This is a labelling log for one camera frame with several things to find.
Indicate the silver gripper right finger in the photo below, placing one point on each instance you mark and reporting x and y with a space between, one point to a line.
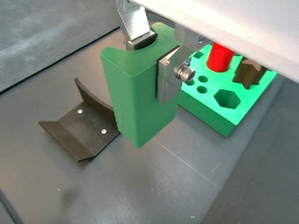
173 71

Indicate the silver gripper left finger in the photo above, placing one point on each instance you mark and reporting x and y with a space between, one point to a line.
134 27

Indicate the green arch block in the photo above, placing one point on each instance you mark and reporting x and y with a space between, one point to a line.
129 70

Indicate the green shape sorter board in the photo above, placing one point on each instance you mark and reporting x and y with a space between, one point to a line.
213 98

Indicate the red cylinder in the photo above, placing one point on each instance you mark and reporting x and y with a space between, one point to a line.
219 59

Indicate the brown star block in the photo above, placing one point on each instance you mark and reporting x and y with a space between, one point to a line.
248 73

